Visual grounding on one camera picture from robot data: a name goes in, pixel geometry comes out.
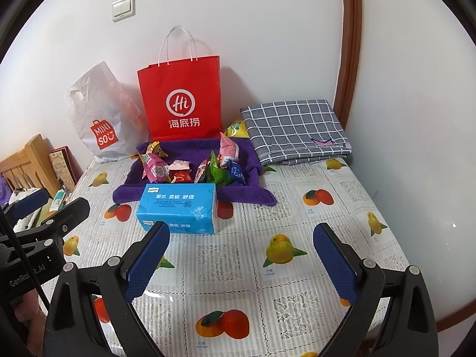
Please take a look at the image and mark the wooden door frame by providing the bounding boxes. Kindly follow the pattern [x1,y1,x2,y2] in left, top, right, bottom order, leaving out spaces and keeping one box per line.
[332,0,364,120]

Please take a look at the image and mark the small pink snack packet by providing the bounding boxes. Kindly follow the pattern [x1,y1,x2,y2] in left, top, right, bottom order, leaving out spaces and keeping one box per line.
[142,153,170,184]

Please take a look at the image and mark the grey checked folded cloth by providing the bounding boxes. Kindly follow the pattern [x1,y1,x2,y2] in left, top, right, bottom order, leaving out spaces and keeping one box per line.
[240,99,353,166]

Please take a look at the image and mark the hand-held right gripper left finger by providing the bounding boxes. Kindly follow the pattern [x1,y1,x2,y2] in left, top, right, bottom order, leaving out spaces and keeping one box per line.
[44,221,171,357]

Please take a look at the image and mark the wooden chair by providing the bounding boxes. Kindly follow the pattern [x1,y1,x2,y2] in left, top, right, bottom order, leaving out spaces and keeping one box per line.
[0,134,62,199]

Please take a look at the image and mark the purple towel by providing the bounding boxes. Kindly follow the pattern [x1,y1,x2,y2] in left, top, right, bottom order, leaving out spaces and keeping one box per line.
[112,136,278,207]

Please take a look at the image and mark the fruit print tablecloth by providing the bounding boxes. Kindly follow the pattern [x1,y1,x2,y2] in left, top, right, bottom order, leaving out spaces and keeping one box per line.
[37,154,411,357]

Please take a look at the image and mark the white red snack packet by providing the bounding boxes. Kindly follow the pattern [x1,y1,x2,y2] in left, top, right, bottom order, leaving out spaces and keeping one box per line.
[169,159,193,184]

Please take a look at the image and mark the green snack packet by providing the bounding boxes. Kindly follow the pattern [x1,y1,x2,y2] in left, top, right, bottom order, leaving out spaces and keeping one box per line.
[206,151,236,187]

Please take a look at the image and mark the black cable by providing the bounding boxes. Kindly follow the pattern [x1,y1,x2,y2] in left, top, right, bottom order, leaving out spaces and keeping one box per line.
[0,206,51,307]

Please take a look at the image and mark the yellow triangular snack packet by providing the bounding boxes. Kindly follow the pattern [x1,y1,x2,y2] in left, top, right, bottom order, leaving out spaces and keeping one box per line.
[145,141,168,159]

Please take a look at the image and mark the patterned book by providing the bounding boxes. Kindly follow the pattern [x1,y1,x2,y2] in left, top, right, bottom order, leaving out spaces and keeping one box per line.
[48,146,83,194]

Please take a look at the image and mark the white spotted plush toy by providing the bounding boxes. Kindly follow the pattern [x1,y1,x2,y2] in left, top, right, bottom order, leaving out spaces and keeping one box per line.
[7,188,50,232]

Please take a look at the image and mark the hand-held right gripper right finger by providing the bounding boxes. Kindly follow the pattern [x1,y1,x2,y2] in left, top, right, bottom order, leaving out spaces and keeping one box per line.
[313,222,439,357]

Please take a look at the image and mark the white teal tube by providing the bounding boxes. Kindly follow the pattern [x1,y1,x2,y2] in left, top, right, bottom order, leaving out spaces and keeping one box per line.
[52,190,69,212]

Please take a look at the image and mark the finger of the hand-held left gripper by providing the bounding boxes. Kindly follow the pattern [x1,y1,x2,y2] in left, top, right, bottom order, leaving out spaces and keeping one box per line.
[17,198,91,248]
[2,188,51,219]

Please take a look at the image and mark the person's left hand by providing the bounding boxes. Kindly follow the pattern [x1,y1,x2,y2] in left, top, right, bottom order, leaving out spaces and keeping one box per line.
[14,288,47,343]

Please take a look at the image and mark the white plastic bag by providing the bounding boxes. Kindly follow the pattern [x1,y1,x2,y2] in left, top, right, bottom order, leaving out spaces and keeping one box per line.
[64,60,151,163]

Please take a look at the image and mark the blue snack packet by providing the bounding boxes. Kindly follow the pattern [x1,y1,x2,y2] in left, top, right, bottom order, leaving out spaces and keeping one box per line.
[226,160,247,187]

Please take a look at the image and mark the yellow snack bag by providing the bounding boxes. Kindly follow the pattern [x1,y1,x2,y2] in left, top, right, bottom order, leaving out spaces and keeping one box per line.
[223,121,249,138]

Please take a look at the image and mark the large pink snack bag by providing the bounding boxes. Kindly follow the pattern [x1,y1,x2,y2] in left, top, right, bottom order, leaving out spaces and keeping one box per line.
[217,133,241,167]

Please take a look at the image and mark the red paper bag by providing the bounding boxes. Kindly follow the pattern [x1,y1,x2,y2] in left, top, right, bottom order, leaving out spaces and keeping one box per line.
[137,25,224,142]

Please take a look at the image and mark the white light switch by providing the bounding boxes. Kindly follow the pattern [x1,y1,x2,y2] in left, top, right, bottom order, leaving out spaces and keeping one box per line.
[112,0,136,22]

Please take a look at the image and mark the blue tissue pack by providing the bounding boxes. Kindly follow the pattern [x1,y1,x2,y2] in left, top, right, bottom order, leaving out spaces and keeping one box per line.
[136,183,218,235]

